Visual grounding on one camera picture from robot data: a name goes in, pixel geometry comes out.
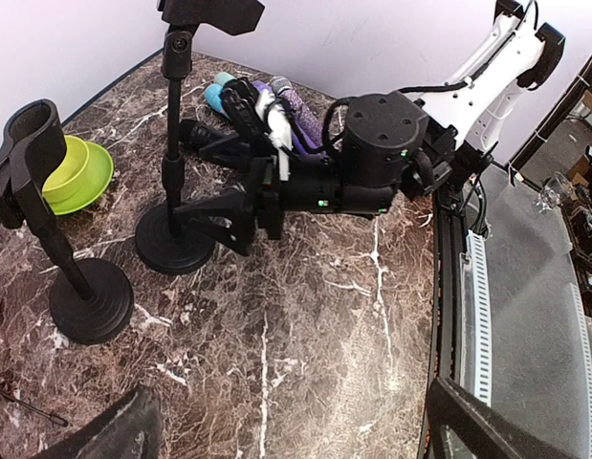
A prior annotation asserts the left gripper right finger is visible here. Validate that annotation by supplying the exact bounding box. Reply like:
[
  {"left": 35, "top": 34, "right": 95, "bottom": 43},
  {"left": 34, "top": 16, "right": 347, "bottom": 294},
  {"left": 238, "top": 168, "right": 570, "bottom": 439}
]
[{"left": 427, "top": 377, "right": 571, "bottom": 458}]

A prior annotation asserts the lime green plate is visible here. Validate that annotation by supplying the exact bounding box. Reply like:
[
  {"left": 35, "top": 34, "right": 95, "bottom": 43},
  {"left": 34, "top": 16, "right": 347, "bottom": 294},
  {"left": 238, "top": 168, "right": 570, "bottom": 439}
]
[{"left": 47, "top": 141, "right": 115, "bottom": 216}]

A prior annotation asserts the white slotted cable duct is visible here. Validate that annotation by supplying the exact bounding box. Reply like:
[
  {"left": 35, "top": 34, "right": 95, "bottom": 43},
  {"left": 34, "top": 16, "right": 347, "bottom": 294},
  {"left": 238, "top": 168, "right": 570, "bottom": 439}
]
[{"left": 461, "top": 230, "right": 592, "bottom": 458}]

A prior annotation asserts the purple microphone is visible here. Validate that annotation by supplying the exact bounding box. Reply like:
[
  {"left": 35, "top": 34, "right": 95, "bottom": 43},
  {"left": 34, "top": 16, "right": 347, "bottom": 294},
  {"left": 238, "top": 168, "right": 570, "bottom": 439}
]
[{"left": 250, "top": 79, "right": 325, "bottom": 157}]

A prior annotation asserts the lime green bowl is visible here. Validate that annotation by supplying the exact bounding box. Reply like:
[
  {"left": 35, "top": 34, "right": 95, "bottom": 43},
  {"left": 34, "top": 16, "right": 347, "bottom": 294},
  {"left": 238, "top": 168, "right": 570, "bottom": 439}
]
[{"left": 42, "top": 135, "right": 91, "bottom": 205}]

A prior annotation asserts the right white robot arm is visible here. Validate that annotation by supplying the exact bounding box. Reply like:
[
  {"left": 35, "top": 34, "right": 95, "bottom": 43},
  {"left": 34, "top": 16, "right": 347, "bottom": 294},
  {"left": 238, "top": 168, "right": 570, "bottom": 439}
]
[{"left": 174, "top": 1, "right": 565, "bottom": 255}]

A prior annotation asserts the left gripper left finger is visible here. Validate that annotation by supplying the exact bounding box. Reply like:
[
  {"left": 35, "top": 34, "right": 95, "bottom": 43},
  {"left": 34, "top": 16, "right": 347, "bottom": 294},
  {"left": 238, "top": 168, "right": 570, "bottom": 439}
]
[{"left": 36, "top": 384, "right": 163, "bottom": 458}]

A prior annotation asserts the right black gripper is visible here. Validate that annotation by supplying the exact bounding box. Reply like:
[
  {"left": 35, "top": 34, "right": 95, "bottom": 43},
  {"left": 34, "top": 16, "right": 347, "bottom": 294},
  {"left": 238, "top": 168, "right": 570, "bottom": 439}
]
[{"left": 174, "top": 132, "right": 285, "bottom": 256}]

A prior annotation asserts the light blue microphone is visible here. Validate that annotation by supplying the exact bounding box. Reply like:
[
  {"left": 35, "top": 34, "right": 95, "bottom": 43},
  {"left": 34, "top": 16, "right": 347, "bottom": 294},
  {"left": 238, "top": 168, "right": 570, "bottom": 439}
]
[{"left": 205, "top": 83, "right": 226, "bottom": 115}]

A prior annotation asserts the mint green microphone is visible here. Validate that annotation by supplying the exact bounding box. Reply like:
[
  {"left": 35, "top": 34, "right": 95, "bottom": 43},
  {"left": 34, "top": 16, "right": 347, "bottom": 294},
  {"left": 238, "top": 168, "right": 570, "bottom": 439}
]
[{"left": 213, "top": 72, "right": 235, "bottom": 87}]

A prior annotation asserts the black round-base mic stand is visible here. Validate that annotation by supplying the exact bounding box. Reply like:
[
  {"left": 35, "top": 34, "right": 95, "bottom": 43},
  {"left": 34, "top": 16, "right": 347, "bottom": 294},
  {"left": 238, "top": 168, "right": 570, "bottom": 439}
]
[
  {"left": 135, "top": 1, "right": 264, "bottom": 275},
  {"left": 0, "top": 98, "right": 136, "bottom": 346}
]

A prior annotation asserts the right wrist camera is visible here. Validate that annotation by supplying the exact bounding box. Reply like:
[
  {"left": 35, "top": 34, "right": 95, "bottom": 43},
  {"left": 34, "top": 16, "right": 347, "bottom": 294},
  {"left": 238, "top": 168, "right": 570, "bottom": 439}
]
[{"left": 221, "top": 78, "right": 295, "bottom": 182}]

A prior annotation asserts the black tripod shock-mount stand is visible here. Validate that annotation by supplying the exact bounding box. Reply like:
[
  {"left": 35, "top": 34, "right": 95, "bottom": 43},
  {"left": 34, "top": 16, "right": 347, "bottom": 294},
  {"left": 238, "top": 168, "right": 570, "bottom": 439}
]
[{"left": 0, "top": 386, "right": 69, "bottom": 427}]

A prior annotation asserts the rhinestone silver microphone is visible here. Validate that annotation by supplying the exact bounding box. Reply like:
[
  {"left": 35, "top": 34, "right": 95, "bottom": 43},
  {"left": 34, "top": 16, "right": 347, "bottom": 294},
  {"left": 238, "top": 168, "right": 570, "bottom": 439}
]
[{"left": 270, "top": 76, "right": 322, "bottom": 147}]

